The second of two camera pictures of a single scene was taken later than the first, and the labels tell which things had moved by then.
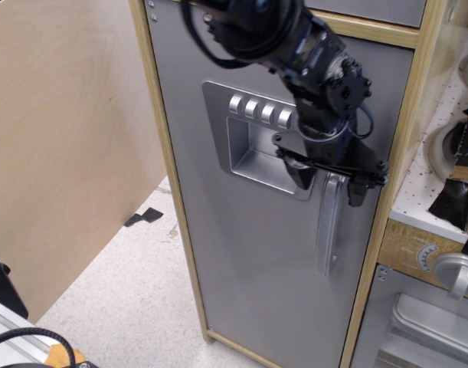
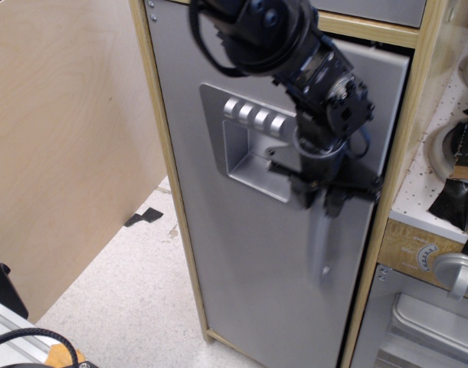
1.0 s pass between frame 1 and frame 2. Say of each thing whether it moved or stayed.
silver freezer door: stayed
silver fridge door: stayed
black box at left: stayed
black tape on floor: stayed
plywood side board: stayed
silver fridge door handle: moved
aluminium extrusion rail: stayed
